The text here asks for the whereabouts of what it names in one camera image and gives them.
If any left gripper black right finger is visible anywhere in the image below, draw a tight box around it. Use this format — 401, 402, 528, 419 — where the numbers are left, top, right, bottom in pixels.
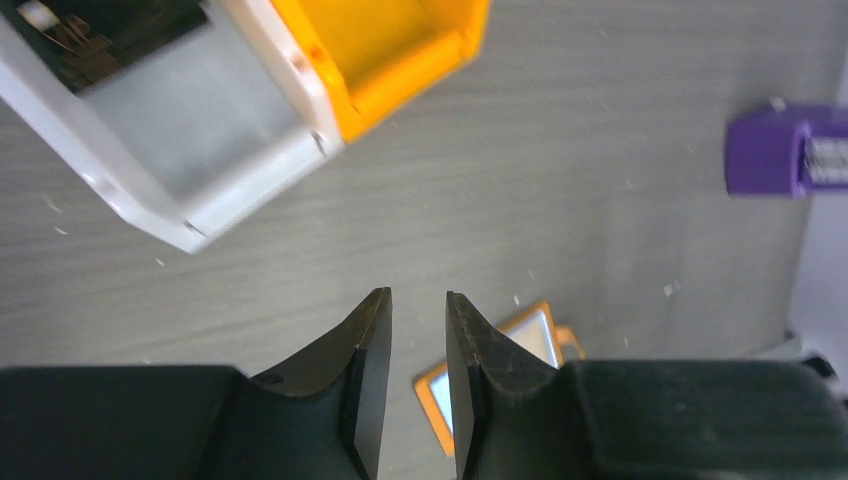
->
445, 292, 847, 479

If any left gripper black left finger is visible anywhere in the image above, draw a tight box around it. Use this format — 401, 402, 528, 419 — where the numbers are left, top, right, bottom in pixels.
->
1, 287, 392, 479

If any orange card holder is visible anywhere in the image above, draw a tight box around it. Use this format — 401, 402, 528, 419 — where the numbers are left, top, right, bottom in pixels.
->
413, 300, 585, 457

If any white plastic bin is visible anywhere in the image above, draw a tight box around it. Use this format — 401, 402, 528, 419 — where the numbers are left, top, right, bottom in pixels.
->
1, 1, 344, 253

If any orange plastic bin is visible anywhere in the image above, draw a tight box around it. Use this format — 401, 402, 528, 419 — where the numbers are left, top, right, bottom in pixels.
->
273, 0, 490, 143

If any purple metronome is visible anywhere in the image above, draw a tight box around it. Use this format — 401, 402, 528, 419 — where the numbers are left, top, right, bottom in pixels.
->
724, 102, 847, 198

